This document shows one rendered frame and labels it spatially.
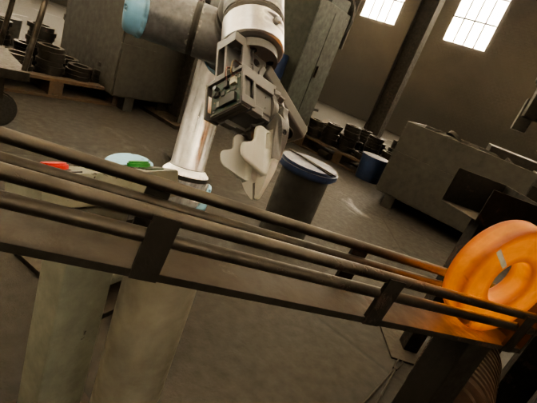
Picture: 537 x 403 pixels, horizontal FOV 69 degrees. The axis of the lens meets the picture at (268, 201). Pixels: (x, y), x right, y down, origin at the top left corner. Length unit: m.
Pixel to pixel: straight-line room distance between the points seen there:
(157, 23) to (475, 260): 0.58
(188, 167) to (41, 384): 0.68
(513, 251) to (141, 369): 0.57
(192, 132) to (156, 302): 0.71
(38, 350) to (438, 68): 11.15
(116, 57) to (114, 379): 2.93
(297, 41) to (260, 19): 3.77
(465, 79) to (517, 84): 1.13
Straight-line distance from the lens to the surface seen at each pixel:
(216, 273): 0.37
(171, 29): 0.72
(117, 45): 3.45
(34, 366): 0.91
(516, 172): 3.43
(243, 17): 0.58
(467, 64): 11.40
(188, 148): 1.25
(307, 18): 4.35
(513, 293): 0.63
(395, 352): 1.70
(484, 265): 0.54
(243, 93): 0.49
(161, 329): 0.67
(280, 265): 0.36
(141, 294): 0.63
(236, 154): 0.52
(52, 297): 0.78
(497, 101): 11.17
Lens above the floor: 0.86
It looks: 20 degrees down
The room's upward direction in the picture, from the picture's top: 21 degrees clockwise
